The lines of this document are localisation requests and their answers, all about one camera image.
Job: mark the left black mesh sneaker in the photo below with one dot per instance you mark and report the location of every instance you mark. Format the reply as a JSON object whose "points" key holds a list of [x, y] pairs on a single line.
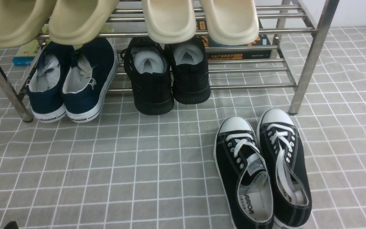
{"points": [[148, 69]]}

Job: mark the right olive foam slipper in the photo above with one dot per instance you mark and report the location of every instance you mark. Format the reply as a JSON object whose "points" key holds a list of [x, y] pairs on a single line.
{"points": [[76, 22]]}

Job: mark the steel shoe rack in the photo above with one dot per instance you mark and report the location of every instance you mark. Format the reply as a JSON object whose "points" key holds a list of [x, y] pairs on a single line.
{"points": [[292, 18]]}

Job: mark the cream foam slipper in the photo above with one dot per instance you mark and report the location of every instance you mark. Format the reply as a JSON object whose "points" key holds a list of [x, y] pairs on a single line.
{"points": [[169, 21], [218, 10]]}

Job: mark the left navy canvas sneaker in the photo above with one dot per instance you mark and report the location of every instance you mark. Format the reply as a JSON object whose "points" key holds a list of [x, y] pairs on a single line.
{"points": [[44, 86]]}

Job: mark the grey grid floor cloth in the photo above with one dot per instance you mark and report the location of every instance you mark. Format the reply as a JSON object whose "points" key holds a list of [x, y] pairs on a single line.
{"points": [[126, 170]]}

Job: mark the black canvas sneaker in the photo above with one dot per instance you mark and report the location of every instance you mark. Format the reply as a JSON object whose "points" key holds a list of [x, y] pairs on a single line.
{"points": [[244, 175], [281, 147]]}

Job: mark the left olive foam slipper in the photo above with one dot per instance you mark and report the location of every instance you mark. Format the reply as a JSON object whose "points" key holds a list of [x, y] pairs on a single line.
{"points": [[22, 20]]}

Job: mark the right black mesh sneaker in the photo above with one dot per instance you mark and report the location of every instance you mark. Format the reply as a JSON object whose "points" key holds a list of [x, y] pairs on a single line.
{"points": [[190, 70]]}

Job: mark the black mesh sneaker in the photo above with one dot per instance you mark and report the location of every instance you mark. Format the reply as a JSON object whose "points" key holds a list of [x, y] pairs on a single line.
{"points": [[190, 70], [148, 69]]}

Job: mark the left cream foam slipper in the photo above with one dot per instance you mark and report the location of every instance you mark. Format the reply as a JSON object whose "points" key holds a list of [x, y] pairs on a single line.
{"points": [[169, 21]]}

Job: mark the green and blue book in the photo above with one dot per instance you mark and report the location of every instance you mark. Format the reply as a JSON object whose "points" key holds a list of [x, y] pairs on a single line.
{"points": [[26, 54]]}

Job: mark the olive foam slipper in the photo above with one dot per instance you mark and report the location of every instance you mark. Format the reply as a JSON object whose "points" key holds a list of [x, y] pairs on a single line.
{"points": [[76, 22], [22, 20]]}

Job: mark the right cream foam slipper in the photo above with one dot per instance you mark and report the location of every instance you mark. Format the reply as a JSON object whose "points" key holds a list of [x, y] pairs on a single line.
{"points": [[218, 10]]}

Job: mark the black and orange book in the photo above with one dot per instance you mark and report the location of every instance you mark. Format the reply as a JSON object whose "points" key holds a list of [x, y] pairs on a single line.
{"points": [[223, 52]]}

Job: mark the right navy canvas sneaker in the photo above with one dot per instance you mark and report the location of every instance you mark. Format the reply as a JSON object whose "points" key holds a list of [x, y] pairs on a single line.
{"points": [[92, 69]]}

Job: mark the navy canvas sneaker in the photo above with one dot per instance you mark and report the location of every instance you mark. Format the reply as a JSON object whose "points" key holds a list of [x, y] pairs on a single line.
{"points": [[44, 86], [92, 69]]}

